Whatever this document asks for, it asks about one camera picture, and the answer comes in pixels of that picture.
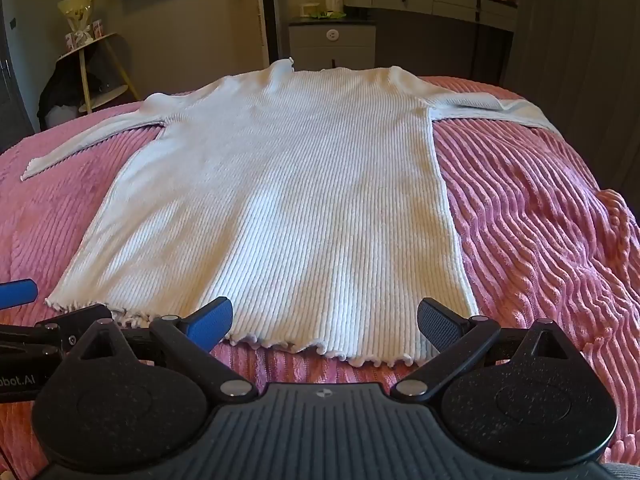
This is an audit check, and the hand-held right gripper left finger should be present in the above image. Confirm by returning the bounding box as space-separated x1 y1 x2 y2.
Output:
80 296 259 404

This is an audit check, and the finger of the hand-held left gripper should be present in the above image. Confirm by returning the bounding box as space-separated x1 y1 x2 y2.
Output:
0 304 109 361
0 279 39 308

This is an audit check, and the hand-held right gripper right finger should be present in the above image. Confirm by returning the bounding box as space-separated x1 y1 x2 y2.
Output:
391 296 577 403

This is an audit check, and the white ribbed sweater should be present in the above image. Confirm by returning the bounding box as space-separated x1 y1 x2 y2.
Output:
20 57 568 368

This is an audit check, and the pink ribbed blanket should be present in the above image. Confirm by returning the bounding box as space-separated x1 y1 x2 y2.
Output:
0 75 640 467

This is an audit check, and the white cloth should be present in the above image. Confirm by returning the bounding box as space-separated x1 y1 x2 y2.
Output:
49 101 82 122

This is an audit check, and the dark cloth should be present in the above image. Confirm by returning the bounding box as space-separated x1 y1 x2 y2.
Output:
37 47 126 131

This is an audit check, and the round yellow-legged side table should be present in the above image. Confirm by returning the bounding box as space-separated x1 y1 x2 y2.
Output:
55 32 143 116

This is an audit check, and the yellow wrapped bouquet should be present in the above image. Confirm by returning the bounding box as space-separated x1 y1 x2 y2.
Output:
56 0 97 47

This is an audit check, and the grey nightstand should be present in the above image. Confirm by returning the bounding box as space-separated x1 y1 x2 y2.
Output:
288 15 377 72

